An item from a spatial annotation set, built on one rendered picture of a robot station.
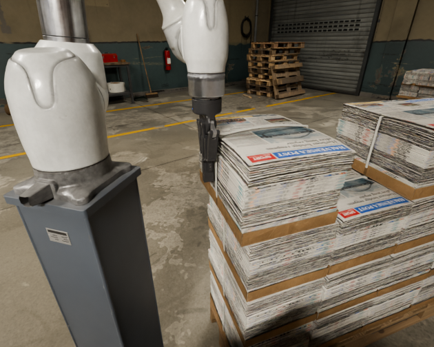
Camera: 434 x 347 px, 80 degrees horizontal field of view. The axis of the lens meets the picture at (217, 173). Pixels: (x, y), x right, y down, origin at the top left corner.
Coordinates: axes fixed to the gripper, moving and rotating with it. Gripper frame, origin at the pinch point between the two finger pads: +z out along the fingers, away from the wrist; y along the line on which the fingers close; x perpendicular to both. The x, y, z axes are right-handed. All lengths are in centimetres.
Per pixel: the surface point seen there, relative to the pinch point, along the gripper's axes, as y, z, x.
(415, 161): -15, 0, -62
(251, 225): -19.1, 6.8, -4.8
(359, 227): -18.3, 18.1, -42.6
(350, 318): -18, 68, -54
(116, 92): 588, 69, 36
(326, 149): -17.8, -9.9, -23.9
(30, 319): 49, 96, 83
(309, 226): -19.6, 11.1, -21.9
